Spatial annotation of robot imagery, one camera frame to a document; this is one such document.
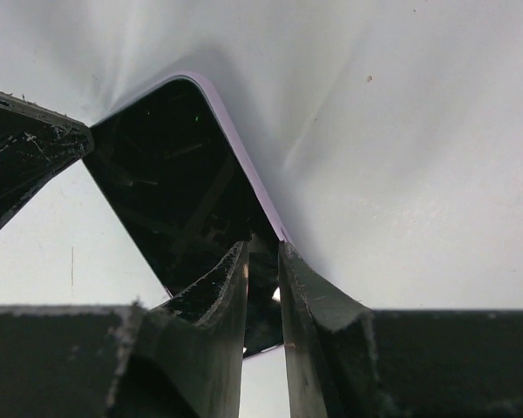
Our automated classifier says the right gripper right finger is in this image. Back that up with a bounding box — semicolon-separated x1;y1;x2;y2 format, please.
278;242;379;417

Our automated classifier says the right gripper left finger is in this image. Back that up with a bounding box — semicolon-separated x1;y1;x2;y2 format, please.
108;242;248;417

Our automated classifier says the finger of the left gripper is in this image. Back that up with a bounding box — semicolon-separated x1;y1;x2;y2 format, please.
0;92;94;230

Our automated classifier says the translucent purple phone case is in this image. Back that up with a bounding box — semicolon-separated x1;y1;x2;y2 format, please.
167;70;295;361

